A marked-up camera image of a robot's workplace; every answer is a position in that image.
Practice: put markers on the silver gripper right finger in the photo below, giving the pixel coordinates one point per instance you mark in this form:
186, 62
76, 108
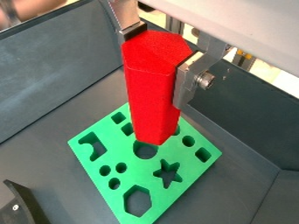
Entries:
192, 71

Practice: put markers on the red hexagonal prism block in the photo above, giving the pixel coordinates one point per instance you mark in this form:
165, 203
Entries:
150, 56

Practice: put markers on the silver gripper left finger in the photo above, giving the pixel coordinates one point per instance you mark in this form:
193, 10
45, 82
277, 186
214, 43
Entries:
126, 21

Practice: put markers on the black bracket with screw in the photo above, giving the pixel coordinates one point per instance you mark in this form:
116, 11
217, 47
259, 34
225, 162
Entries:
22, 209

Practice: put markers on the green shape sorter board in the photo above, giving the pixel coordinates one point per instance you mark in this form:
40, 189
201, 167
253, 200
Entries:
140, 177

